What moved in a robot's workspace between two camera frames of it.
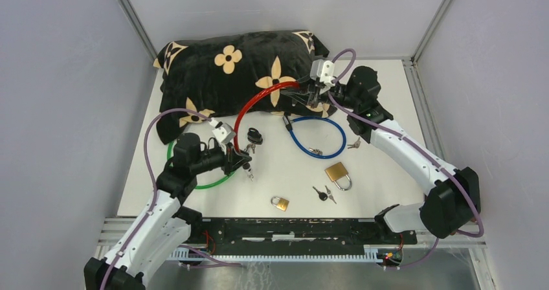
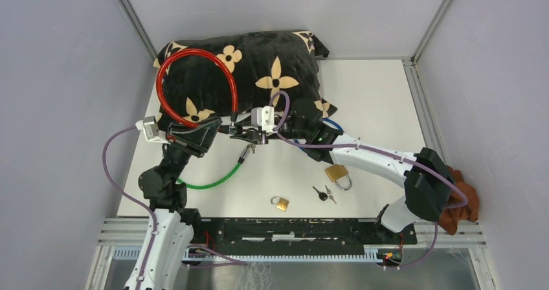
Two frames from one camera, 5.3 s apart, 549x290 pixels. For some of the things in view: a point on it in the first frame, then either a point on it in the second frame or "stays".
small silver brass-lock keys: x=330 y=197 stays
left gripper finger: x=241 y=155 → x=203 y=129
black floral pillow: x=212 y=75 stays
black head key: x=322 y=195 stays
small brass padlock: x=283 y=204 stays
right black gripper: x=313 y=98 → x=256 y=138
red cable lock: x=236 y=130 → x=234 y=112
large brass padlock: x=336 y=171 stays
